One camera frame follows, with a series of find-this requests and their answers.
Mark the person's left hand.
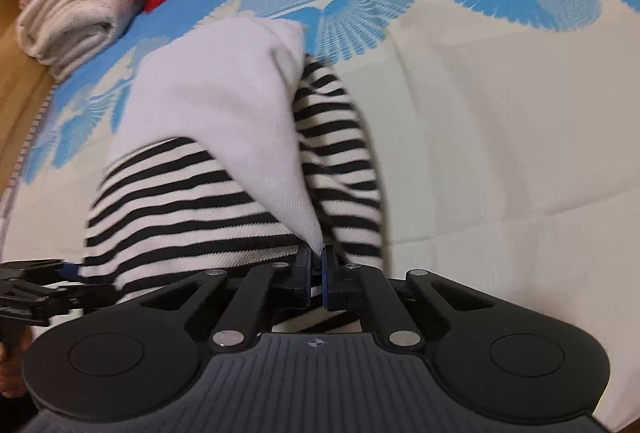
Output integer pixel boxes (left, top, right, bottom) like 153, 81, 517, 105
0, 335, 32, 400

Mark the wooden bed frame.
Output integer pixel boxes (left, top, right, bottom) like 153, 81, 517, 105
0, 0, 62, 201

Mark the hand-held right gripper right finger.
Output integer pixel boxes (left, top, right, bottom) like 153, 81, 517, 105
322, 245, 497, 354

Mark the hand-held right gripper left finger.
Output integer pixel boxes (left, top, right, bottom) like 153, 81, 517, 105
135, 245, 314, 354

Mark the black and white striped shirt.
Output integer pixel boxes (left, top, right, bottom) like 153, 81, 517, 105
82, 16, 387, 335

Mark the folded beige towel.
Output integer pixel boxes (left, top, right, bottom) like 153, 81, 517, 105
15, 0, 139, 80

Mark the blue and white printed blanket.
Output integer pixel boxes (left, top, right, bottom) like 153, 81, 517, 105
0, 0, 640, 433

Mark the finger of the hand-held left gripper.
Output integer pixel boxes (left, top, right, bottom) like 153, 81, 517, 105
64, 284, 122, 312
54, 262, 85, 284

